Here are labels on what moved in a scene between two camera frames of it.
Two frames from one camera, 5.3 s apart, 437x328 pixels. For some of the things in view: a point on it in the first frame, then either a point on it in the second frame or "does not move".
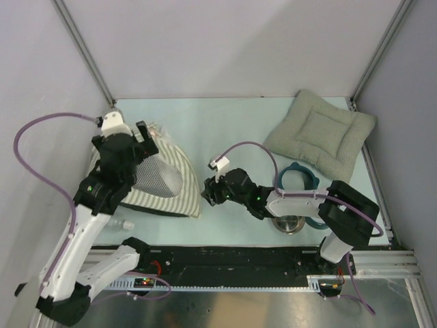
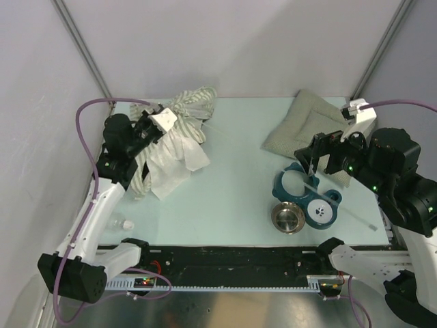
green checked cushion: x=325 y=134 does not move
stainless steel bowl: x=289 y=224 does not move
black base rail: x=187 y=266 does not move
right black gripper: x=211 y=187 → x=329 y=143
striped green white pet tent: x=166 y=182 → x=169 y=160
